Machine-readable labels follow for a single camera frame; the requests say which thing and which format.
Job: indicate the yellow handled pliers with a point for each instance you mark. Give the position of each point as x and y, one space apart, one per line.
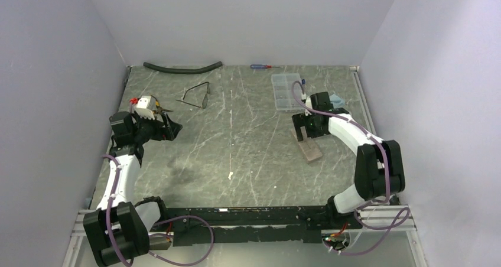
158 108

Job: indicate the aluminium frame rail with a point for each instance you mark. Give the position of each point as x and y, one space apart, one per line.
371 218

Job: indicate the clear plastic organizer box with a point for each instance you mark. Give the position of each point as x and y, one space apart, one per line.
282 86

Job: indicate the blue red screwdriver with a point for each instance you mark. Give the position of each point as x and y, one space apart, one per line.
263 66

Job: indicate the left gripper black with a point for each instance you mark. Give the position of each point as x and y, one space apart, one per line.
162 133

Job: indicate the light blue cleaning cloth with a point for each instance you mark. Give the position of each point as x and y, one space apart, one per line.
337 101

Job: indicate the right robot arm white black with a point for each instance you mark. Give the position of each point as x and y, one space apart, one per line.
378 171

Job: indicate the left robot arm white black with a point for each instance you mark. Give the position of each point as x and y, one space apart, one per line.
118 230

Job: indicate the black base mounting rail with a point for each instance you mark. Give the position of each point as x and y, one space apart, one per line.
188 230

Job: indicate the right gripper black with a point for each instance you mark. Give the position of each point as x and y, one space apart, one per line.
301 120

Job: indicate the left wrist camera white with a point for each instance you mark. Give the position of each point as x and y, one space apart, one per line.
145 106

